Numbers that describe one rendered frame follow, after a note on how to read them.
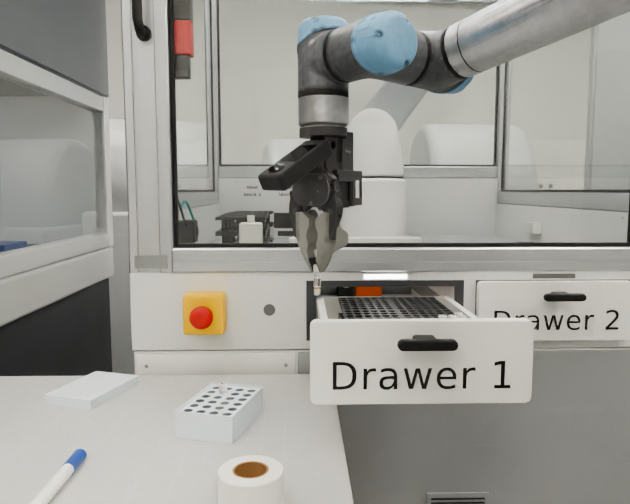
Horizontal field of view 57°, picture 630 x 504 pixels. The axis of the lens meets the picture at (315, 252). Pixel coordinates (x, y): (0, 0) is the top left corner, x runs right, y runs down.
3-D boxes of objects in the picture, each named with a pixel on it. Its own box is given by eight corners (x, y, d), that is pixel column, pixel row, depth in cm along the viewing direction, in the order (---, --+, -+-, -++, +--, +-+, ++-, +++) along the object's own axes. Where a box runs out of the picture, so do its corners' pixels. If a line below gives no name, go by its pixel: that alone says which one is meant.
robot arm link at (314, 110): (326, 92, 81) (284, 99, 86) (326, 126, 81) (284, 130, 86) (359, 99, 86) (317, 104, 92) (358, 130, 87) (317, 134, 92)
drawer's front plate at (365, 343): (531, 403, 76) (534, 320, 75) (310, 405, 76) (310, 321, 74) (526, 398, 78) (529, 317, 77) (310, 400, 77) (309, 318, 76)
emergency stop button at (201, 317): (212, 330, 100) (211, 307, 100) (188, 330, 100) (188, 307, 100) (214, 326, 103) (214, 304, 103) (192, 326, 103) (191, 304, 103)
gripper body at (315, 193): (363, 209, 89) (364, 129, 88) (327, 211, 82) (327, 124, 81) (325, 209, 94) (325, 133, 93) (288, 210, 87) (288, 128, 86)
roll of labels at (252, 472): (281, 523, 59) (281, 486, 58) (212, 523, 59) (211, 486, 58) (285, 488, 66) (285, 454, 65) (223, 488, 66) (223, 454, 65)
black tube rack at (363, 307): (467, 367, 86) (468, 324, 85) (348, 368, 85) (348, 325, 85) (433, 331, 108) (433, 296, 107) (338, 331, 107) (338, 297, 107)
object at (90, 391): (91, 410, 89) (90, 399, 89) (44, 404, 92) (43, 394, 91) (139, 384, 101) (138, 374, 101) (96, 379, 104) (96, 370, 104)
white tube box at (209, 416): (232, 444, 77) (232, 416, 77) (174, 438, 79) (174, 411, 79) (263, 410, 89) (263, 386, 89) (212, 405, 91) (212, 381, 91)
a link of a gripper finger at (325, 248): (356, 269, 89) (353, 209, 88) (331, 273, 84) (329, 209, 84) (340, 269, 91) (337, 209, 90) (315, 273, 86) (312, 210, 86)
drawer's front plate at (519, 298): (632, 340, 108) (636, 281, 107) (477, 341, 108) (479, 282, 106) (627, 337, 110) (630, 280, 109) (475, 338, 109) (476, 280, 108)
